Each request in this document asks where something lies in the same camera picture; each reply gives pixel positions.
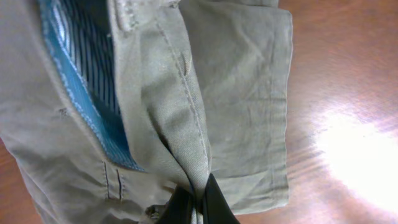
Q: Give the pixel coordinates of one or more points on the khaki green shorts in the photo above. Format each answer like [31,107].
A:
[107,106]

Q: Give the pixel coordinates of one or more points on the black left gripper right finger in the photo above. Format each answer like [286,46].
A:
[215,208]

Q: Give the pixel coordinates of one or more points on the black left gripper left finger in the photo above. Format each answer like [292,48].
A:
[179,208]

